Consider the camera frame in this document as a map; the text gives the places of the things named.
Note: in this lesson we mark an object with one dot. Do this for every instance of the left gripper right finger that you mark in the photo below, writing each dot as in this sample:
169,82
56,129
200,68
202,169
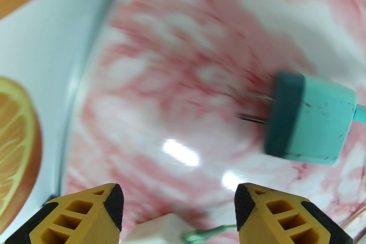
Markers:
274,222

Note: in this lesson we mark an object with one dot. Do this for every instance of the teal charger dark face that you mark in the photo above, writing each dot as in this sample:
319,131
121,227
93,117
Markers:
320,122

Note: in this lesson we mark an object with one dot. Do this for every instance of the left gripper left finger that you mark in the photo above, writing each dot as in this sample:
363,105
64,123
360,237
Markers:
77,220

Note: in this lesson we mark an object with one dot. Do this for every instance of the flat white square charger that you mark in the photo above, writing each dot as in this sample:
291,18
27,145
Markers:
154,230

